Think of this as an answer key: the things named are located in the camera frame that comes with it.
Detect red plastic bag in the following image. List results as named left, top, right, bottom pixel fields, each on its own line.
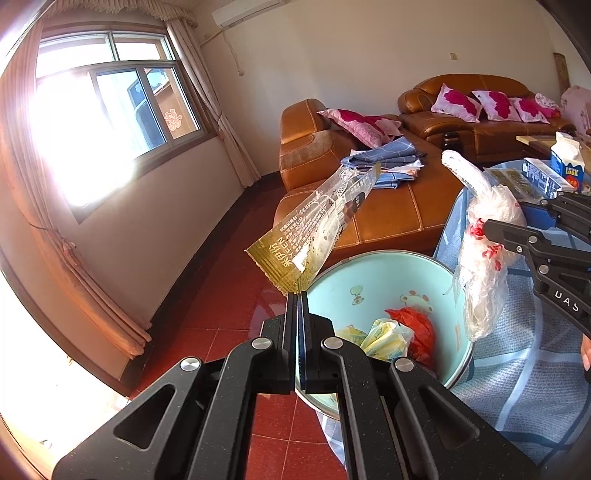
left=384, top=307, right=437, bottom=370

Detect beige rolled mat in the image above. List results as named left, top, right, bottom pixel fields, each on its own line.
left=554, top=53, right=568, bottom=95

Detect white plastic bag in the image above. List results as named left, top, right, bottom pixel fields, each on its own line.
left=441, top=150, right=527, bottom=342

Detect brown leather chaise sofa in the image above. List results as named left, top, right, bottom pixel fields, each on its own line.
left=273, top=98, right=465, bottom=252

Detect glass-top wooden coffee table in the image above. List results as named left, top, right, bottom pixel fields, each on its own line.
left=516, top=134, right=591, bottom=160

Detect blue white long carton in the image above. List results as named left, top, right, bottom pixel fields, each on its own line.
left=523, top=158, right=575, bottom=193

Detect blue plaid tablecloth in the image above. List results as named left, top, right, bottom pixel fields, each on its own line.
left=318, top=159, right=591, bottom=480

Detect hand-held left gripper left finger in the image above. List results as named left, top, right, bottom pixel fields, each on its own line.
left=52, top=291, right=300, bottom=480

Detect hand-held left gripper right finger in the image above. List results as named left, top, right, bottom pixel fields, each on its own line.
left=298, top=292, right=540, bottom=480

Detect pink floral pillow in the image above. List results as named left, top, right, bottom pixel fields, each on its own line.
left=509, top=97, right=550, bottom=124
left=431, top=83, right=483, bottom=123
left=471, top=90, right=520, bottom=121
left=317, top=108, right=402, bottom=148

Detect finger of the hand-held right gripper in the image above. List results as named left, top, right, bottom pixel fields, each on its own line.
left=480, top=219, right=591, bottom=274
left=522, top=191, right=591, bottom=241

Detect blue white milk carton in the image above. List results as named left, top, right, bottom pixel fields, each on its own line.
left=550, top=131, right=586, bottom=183

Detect beige curtain valance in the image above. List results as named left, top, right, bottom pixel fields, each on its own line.
left=41, top=0, right=197, bottom=21

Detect folded blue plaid bedsheets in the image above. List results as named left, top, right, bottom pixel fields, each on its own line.
left=341, top=136, right=428, bottom=190

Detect brown leather three-seat sofa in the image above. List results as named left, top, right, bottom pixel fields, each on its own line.
left=397, top=75, right=578, bottom=162

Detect pink cloth-covered chair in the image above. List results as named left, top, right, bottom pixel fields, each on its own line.
left=558, top=84, right=591, bottom=134

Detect yellow wrapper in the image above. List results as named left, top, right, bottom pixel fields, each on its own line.
left=335, top=318, right=414, bottom=361

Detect sliding glass window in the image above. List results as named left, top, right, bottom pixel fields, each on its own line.
left=28, top=30, right=218, bottom=224

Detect clear gold-edged packet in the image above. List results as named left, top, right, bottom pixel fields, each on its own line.
left=244, top=162, right=382, bottom=294

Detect pink floral cloth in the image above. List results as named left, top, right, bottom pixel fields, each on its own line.
left=534, top=92, right=561, bottom=118

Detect white wall air conditioner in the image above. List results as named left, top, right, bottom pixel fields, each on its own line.
left=211, top=0, right=282, bottom=26

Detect mint green cartoon bin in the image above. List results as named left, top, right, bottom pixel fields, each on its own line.
left=295, top=249, right=476, bottom=421

